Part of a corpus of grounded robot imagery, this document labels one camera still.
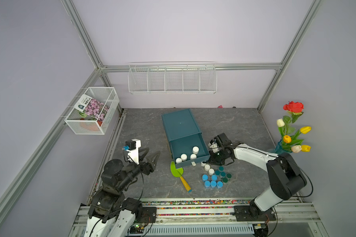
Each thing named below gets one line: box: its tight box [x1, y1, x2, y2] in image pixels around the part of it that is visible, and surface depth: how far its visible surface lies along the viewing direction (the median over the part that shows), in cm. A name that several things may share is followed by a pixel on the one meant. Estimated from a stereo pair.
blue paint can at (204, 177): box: [202, 173, 209, 182], surface depth 85 cm
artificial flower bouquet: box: [276, 101, 312, 154], surface depth 74 cm
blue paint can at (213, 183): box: [210, 180, 218, 188], surface depth 82 cm
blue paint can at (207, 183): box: [204, 180, 211, 189], surface depth 83 cm
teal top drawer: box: [169, 132, 211, 169], surface depth 80 cm
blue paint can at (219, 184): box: [216, 180, 224, 189], surface depth 82 cm
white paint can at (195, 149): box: [192, 146, 200, 155], surface depth 80 cm
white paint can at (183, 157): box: [180, 153, 188, 161], surface depth 77 cm
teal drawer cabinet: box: [161, 108, 202, 143], surface depth 86 cm
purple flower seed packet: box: [73, 93, 111, 121], surface depth 75 cm
